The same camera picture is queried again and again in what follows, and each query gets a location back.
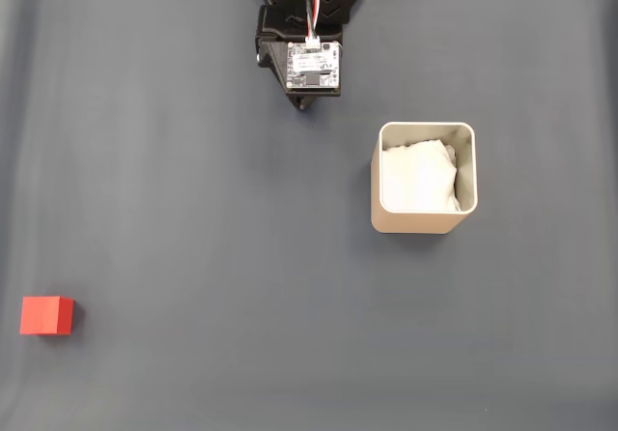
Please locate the camera circuit board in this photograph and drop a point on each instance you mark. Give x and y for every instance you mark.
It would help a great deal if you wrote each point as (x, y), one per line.
(314, 64)

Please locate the red cube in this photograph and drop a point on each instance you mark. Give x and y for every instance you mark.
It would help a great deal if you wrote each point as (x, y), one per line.
(43, 315)

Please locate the white crumpled tissue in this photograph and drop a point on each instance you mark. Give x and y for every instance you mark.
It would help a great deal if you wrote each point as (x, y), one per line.
(417, 175)

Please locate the beige square box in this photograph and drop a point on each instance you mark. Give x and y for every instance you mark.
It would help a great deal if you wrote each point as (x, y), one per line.
(410, 222)

